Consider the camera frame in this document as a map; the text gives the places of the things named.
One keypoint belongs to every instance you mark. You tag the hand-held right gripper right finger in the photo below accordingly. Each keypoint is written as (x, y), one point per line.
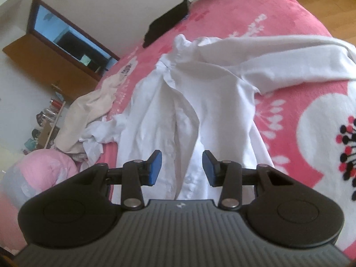
(208, 168)

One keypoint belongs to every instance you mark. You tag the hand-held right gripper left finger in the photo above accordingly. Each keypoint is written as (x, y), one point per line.
(155, 168)

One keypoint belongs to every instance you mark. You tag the pink quilted bundle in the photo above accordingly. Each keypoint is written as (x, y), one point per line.
(47, 167)

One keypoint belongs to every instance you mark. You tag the wooden dresser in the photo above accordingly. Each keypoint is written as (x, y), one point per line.
(41, 61)

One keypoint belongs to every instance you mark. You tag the wooden framed mirror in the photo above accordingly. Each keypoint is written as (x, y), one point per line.
(69, 37)

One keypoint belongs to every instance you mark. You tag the pink floral blanket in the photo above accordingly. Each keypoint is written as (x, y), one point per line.
(278, 14)

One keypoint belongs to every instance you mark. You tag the cluster of cosmetic bottles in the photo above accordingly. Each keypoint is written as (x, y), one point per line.
(44, 114)

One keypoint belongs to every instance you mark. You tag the black folded cloth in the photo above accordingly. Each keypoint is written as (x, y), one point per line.
(167, 22)

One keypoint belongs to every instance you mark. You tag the white shirt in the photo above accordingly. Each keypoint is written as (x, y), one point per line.
(172, 111)

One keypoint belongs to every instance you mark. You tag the cream garment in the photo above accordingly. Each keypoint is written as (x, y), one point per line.
(83, 116)

